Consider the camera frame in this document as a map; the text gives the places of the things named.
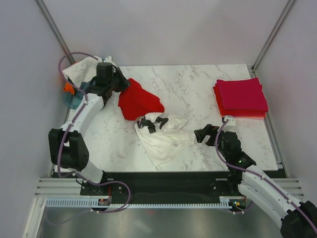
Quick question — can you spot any teal laundry basket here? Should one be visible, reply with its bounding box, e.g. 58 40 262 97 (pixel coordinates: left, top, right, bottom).
63 78 84 110

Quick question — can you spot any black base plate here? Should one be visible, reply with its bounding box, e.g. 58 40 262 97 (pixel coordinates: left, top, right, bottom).
80 172 242 203

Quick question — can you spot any white robot print t shirt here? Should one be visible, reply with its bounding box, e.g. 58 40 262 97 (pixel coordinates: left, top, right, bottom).
134 113 197 171

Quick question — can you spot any left aluminium corner post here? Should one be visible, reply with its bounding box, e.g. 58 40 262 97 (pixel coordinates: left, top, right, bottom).
34 0 75 64

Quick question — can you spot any right aluminium corner post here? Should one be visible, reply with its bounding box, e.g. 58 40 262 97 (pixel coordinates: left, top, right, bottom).
248 0 297 74

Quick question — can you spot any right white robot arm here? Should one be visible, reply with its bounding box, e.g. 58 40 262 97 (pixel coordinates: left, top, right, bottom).
194 124 317 238

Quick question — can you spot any folded magenta t shirt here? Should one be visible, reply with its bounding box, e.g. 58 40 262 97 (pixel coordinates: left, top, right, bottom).
213 78 268 115

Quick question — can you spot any plain white t shirt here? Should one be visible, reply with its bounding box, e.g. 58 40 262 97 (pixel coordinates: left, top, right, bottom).
62 56 116 86

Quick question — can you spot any orange t shirt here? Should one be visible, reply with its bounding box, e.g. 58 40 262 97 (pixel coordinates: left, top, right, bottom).
63 83 75 95

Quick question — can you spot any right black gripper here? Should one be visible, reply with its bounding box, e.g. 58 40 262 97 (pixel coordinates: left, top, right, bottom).
194 124 230 161

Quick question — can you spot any aluminium corner post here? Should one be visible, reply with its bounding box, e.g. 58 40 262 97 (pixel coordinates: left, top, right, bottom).
248 0 297 74
34 0 75 64

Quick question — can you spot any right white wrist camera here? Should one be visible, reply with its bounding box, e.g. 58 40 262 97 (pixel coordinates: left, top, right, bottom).
222 116 236 128

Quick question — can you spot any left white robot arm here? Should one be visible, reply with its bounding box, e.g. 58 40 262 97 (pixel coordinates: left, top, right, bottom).
48 62 130 195

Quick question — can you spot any aluminium cross rail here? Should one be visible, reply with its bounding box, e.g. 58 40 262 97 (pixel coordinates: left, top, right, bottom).
35 178 304 199

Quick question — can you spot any left aluminium side rail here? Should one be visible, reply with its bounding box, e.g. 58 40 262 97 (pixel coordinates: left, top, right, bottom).
23 106 72 238

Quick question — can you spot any white slotted cable duct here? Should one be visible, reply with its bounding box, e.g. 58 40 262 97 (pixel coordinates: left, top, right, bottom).
45 196 244 209

